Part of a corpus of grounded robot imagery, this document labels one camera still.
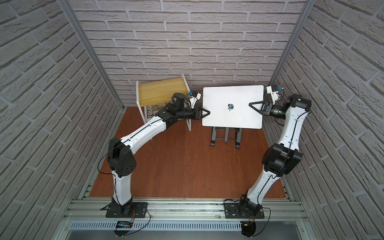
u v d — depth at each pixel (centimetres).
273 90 65
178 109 66
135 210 73
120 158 49
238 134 98
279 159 51
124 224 72
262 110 66
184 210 76
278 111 63
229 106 74
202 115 77
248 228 71
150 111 92
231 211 73
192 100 72
